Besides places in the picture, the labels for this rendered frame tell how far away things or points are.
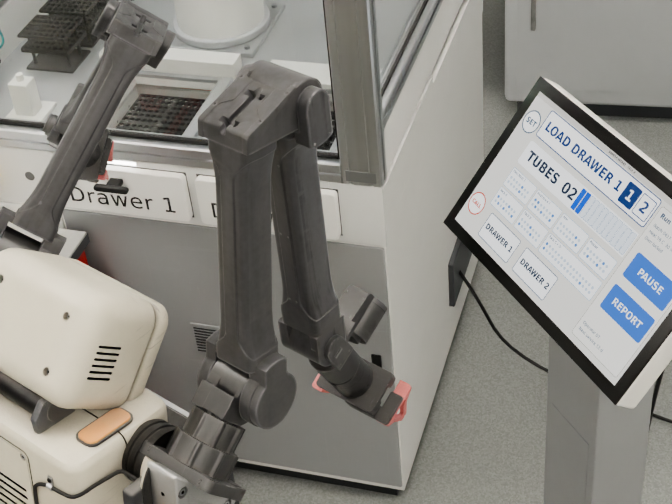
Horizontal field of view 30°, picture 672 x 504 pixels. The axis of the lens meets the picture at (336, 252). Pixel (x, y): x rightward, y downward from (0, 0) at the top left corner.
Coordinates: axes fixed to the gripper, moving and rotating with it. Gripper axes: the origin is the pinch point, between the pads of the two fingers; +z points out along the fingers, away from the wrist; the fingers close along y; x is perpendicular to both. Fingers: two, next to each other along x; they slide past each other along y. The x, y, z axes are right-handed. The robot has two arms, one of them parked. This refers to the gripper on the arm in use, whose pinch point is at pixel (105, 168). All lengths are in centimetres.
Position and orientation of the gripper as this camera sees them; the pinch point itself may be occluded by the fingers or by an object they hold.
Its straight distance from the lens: 245.3
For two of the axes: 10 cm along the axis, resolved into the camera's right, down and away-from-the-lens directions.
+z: 2.2, 2.5, 9.4
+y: 2.0, -9.6, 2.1
